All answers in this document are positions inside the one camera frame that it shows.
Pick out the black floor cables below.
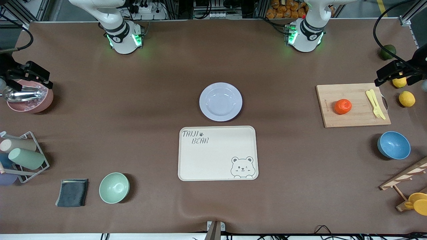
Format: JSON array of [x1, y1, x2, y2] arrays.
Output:
[[100, 225, 427, 240]]

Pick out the dark grey folded cloth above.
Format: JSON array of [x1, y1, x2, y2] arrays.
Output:
[[55, 179, 89, 207]]

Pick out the blue cup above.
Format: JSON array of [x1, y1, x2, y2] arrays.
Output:
[[0, 153, 14, 169]]

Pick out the pink bowl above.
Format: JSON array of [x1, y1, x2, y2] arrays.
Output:
[[7, 79, 54, 114]]

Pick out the wooden hanging rack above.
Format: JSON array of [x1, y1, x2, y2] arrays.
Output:
[[380, 157, 427, 212]]

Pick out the purple cup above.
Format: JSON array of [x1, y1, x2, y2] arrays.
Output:
[[0, 173, 19, 186]]

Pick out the white power strip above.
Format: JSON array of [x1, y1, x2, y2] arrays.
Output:
[[133, 0, 167, 20]]

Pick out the orange fruit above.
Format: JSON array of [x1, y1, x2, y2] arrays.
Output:
[[334, 99, 352, 115]]

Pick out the bag of orange fruits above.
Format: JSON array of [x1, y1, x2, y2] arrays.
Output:
[[266, 0, 308, 19]]

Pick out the shiny metal scoop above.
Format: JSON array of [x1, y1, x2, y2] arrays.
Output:
[[2, 83, 45, 103]]

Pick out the lavender round plate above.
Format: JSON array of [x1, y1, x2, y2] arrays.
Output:
[[199, 82, 243, 122]]

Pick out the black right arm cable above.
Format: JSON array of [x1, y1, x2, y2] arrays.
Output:
[[0, 8, 34, 53]]

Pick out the green cup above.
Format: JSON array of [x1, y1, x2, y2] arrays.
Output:
[[8, 148, 45, 170]]

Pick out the green lime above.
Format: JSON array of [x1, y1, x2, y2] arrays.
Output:
[[381, 44, 397, 60]]

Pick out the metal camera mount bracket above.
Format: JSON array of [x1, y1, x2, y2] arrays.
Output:
[[205, 221, 226, 240]]

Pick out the yellow plastic knife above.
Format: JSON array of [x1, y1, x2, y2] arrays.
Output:
[[370, 89, 386, 120]]

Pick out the green bowl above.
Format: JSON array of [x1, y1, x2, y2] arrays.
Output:
[[99, 172, 130, 204]]

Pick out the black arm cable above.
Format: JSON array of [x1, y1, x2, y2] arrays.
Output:
[[0, 8, 34, 53], [373, 0, 427, 69]]

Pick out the cream bear print tray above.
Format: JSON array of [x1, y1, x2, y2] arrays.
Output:
[[178, 126, 259, 181]]

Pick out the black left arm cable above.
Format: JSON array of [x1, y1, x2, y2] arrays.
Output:
[[373, 0, 427, 69]]

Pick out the blue bowl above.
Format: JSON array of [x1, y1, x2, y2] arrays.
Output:
[[377, 131, 411, 160]]

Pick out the wooden cutting board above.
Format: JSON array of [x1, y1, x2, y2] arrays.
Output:
[[316, 83, 391, 128]]

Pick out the grey wire cup rack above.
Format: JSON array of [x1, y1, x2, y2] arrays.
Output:
[[0, 131, 50, 184]]

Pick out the yellow plastic fork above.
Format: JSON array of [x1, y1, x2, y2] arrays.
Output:
[[365, 90, 382, 119]]

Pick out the beige cup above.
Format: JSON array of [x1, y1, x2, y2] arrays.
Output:
[[0, 138, 37, 154]]

